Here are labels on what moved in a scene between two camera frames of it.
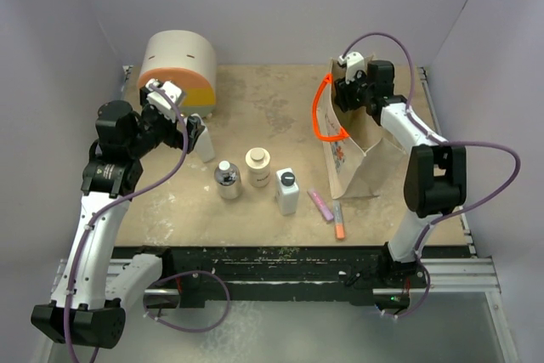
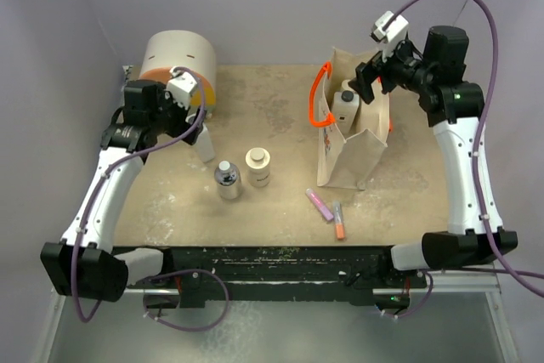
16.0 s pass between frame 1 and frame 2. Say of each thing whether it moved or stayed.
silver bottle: stayed
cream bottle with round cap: stayed
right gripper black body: moved
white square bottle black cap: moved
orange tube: stayed
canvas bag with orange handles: moved
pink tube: stayed
